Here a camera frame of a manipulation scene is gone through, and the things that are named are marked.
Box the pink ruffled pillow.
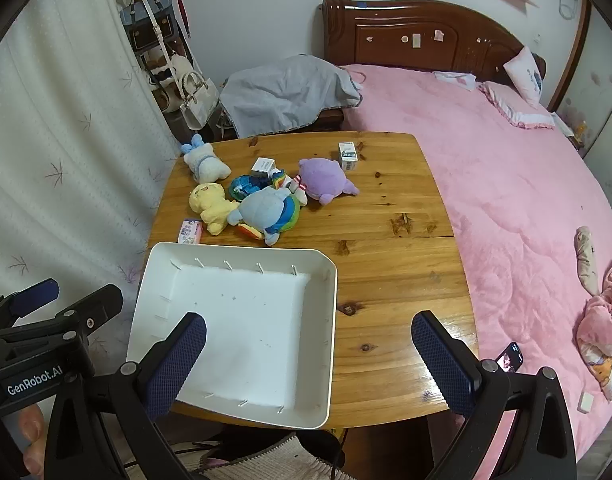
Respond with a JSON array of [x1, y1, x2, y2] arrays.
[[478, 80, 556, 131]]

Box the brown wooden headboard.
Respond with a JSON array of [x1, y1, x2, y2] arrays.
[[320, 0, 547, 78]]

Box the grey knit cloth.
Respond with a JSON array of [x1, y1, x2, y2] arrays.
[[126, 432, 339, 480]]

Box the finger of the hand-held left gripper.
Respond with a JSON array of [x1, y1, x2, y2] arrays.
[[0, 284, 125, 361], [0, 279, 61, 335]]

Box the white bunny plush blue ears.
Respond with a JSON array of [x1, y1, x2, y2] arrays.
[[181, 134, 231, 183]]

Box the beige printed cloth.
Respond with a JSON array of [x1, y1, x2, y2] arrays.
[[574, 226, 602, 296]]

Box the person's left hand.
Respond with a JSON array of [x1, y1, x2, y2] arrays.
[[17, 402, 48, 477]]

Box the blue pony plush rainbow mane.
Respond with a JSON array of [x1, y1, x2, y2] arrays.
[[226, 169, 309, 247]]

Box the pink blanket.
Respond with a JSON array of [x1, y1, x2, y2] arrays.
[[338, 64, 612, 461]]

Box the white plastic tray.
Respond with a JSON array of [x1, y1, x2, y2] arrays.
[[126, 241, 338, 431]]

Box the wardrobe door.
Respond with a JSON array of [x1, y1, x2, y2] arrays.
[[546, 0, 612, 161]]

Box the purple plush toy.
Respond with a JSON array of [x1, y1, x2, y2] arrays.
[[291, 158, 361, 206]]

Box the yellow plush toy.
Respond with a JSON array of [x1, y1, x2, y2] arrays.
[[188, 182, 239, 236]]

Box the printed tissue packet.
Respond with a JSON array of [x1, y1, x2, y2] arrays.
[[177, 219, 205, 246]]

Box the brown wooden nightstand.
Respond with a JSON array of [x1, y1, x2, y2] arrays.
[[306, 106, 345, 133]]

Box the white patterned curtain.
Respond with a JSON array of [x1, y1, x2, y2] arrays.
[[0, 0, 191, 376]]

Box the dark blue handbag white strap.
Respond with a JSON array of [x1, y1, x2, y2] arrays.
[[120, 0, 179, 53]]

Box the white pillow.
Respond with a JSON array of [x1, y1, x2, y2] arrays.
[[503, 46, 547, 107]]

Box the pink plush garment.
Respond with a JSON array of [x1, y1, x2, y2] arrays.
[[576, 250, 612, 401]]

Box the white cloth on bed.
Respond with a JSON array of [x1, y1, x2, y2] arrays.
[[433, 71, 479, 92]]

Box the black smartphone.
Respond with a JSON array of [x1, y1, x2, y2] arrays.
[[496, 341, 525, 373]]

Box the blue round tin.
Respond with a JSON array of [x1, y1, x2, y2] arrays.
[[229, 175, 267, 201]]

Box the white medicine box green print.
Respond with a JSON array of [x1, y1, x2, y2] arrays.
[[338, 141, 359, 171]]

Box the brown white fluffy bag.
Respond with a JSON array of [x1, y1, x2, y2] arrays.
[[141, 52, 194, 113]]

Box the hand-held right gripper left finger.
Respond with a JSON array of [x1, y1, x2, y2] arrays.
[[45, 311, 207, 480]]

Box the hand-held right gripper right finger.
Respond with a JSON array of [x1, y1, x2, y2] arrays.
[[411, 310, 579, 480]]

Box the red strap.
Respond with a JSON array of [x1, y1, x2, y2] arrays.
[[173, 0, 193, 41]]

